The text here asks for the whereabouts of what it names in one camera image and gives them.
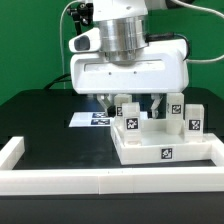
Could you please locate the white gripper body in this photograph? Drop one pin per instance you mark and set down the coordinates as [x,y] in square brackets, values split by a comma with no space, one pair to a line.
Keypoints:
[158,68]

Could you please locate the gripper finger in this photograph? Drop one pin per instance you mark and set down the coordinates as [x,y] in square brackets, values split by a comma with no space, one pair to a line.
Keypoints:
[156,100]
[105,102]

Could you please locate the white square tabletop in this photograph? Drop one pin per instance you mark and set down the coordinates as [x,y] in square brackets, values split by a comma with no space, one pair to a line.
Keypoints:
[157,146]

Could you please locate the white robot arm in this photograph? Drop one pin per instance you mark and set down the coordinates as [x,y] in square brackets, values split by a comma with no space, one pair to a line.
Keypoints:
[117,56]

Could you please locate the white U-shaped obstacle fence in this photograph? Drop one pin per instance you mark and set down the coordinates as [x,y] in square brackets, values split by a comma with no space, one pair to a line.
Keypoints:
[108,181]

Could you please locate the white marker base plate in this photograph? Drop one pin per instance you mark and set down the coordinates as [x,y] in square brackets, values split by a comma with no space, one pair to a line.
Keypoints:
[90,119]

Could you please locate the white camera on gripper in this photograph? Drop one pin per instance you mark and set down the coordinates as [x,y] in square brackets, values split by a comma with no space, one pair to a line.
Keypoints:
[88,41]

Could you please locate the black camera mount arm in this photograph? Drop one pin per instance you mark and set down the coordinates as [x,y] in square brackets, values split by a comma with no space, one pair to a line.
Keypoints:
[82,15]

